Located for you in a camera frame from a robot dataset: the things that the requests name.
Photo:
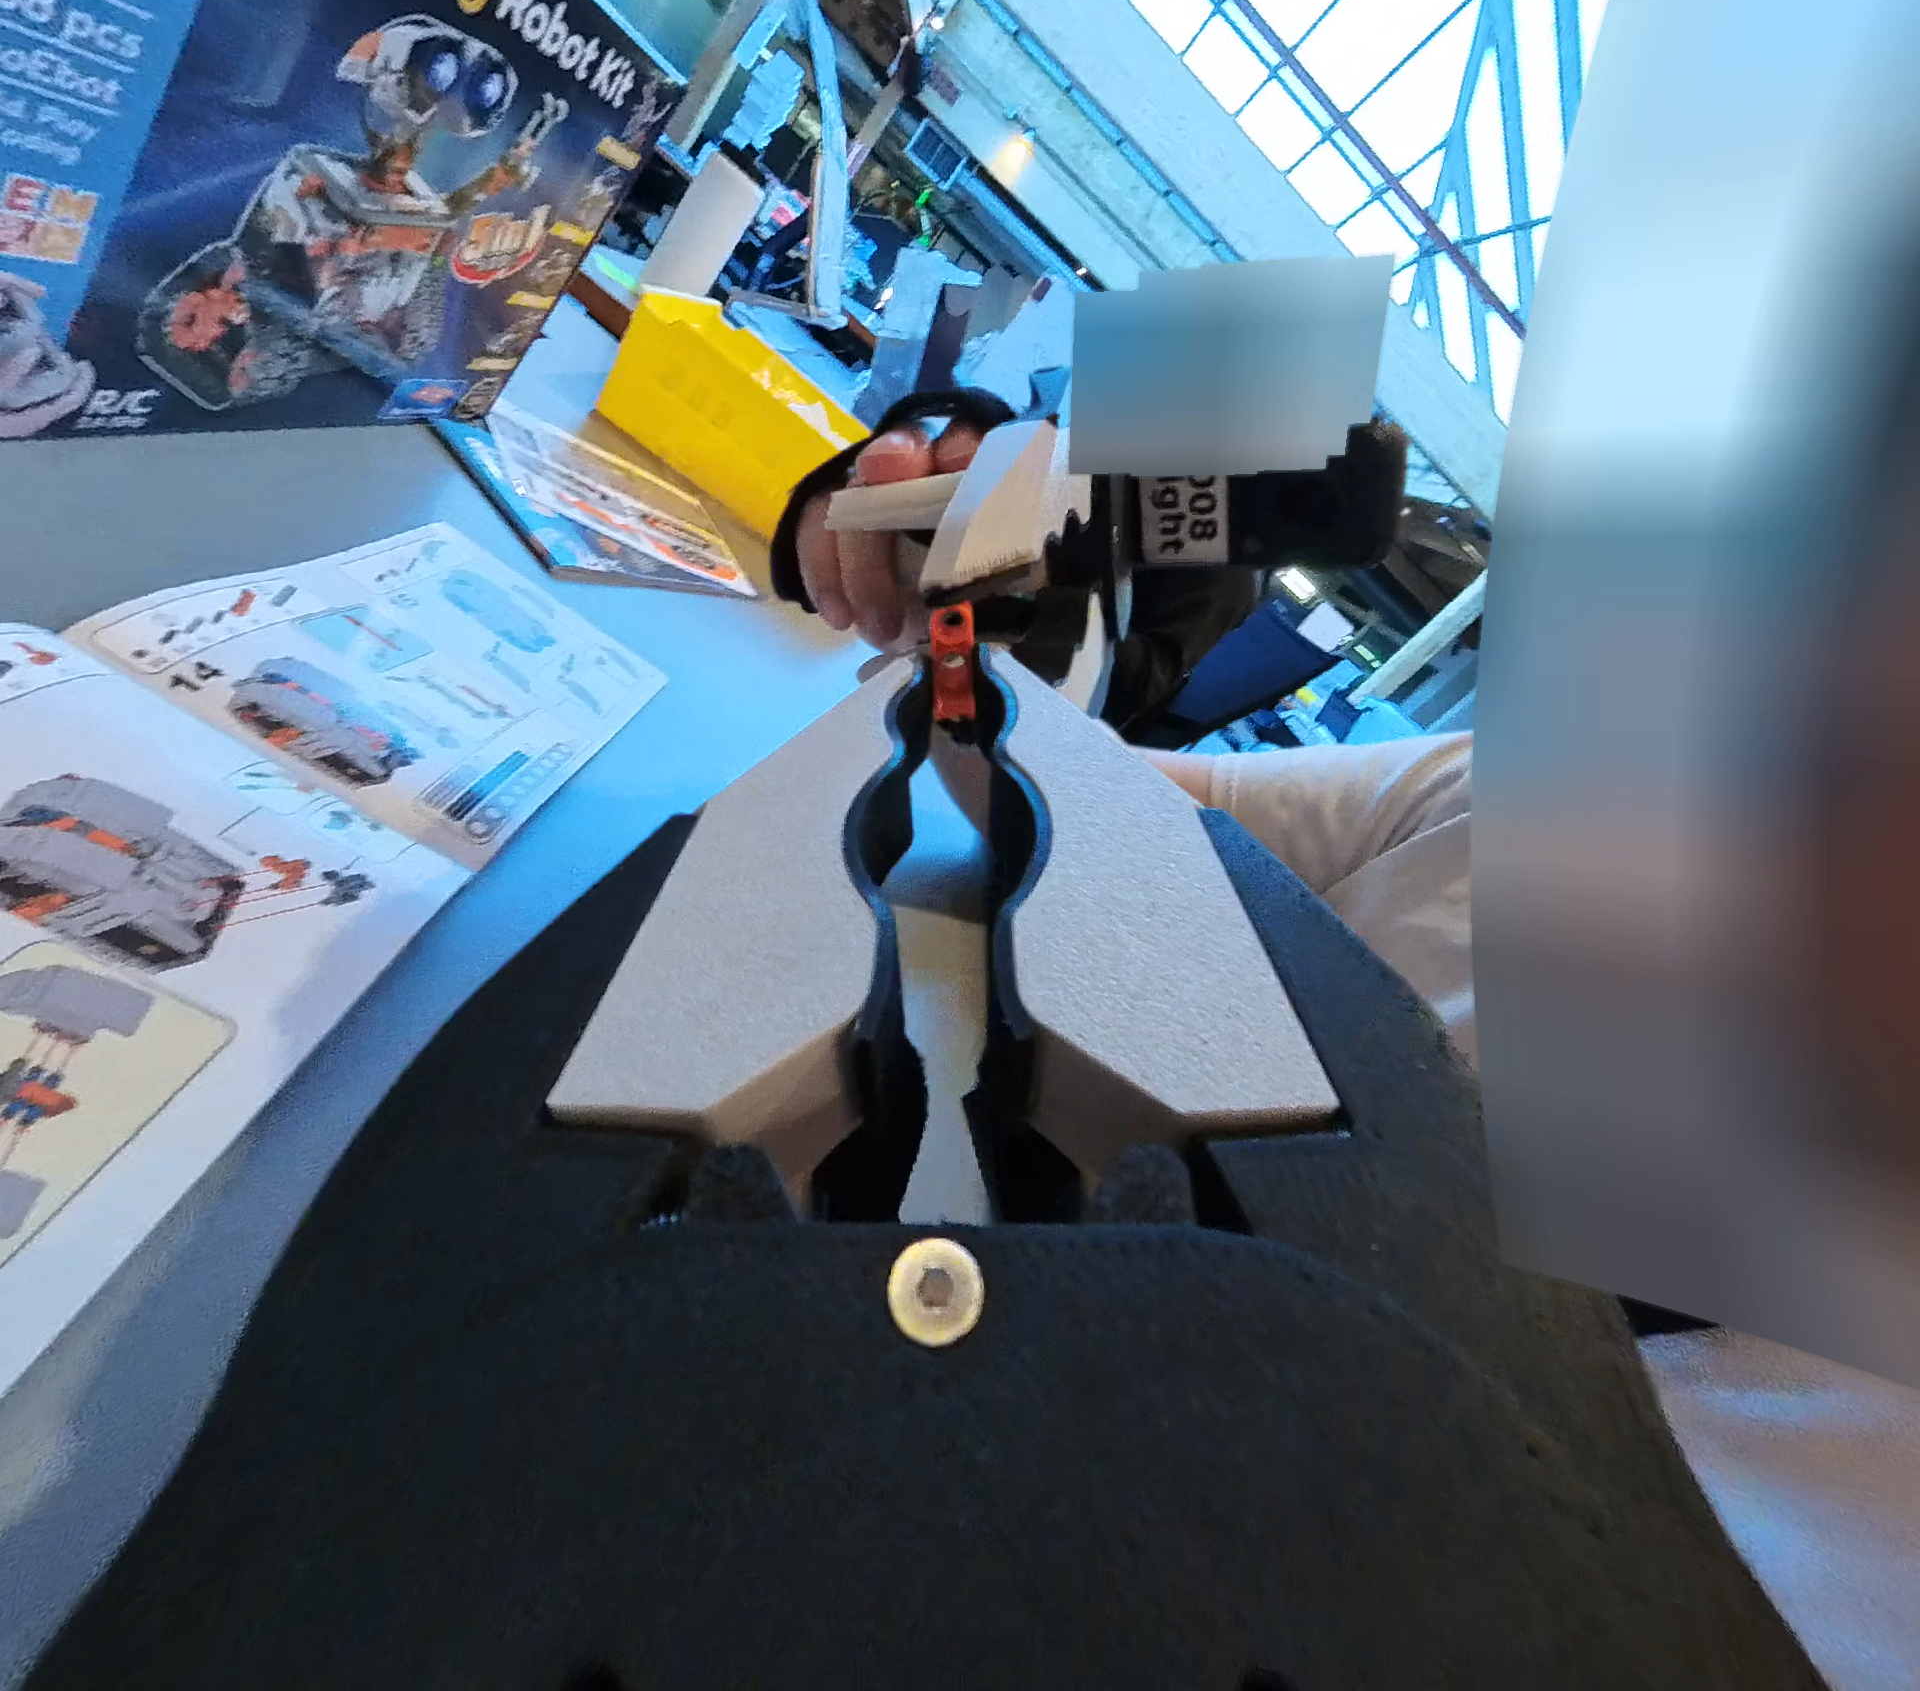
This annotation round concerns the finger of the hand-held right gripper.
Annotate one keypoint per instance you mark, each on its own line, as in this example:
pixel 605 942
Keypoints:
pixel 1099 668
pixel 1000 522

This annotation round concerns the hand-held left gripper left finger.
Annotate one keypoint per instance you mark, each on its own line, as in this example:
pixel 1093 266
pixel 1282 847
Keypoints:
pixel 723 971

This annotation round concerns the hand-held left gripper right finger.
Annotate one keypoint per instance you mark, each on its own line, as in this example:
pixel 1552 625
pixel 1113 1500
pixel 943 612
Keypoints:
pixel 1156 971

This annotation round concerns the orange toy connector piece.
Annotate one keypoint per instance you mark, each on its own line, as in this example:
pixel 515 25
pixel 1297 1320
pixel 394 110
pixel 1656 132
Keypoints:
pixel 949 668

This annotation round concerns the person's right forearm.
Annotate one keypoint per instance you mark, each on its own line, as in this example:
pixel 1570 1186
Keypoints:
pixel 1202 781

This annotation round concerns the grey desk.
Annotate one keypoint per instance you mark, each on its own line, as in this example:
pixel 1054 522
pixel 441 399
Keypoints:
pixel 723 703

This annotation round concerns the person's right hand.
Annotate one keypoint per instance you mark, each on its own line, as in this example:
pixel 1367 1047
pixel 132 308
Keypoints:
pixel 868 579

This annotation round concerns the yellow plastic bin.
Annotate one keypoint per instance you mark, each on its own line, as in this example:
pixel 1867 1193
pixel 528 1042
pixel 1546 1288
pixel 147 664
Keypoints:
pixel 705 403

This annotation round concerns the toy sticker sheet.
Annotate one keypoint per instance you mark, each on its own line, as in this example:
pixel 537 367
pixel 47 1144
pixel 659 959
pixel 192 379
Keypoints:
pixel 629 522

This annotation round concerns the white paper towel roll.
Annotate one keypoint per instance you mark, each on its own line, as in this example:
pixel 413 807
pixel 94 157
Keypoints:
pixel 705 218

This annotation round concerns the toy instruction booklet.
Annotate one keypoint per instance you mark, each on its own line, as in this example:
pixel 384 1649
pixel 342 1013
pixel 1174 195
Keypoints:
pixel 227 820

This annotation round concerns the blue leaflet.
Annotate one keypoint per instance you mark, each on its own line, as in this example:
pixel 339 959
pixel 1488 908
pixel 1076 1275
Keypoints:
pixel 475 465

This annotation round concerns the robot kit box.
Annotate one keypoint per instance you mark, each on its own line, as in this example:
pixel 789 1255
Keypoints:
pixel 378 146

